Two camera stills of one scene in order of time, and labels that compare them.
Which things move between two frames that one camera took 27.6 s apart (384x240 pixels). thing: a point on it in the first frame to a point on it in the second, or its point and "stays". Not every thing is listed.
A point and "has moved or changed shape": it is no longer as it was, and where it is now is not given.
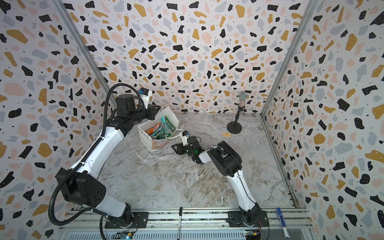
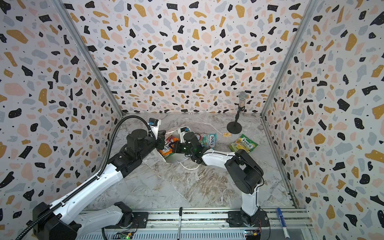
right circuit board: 252,234 stays
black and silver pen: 180,214 stays
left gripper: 152,111 to 160,139
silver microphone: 242,96 stays
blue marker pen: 283,223 stays
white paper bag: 154,135 has moved or changed shape
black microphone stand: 234,127 stays
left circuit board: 124,235 stays
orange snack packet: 150,131 has moved or changed shape
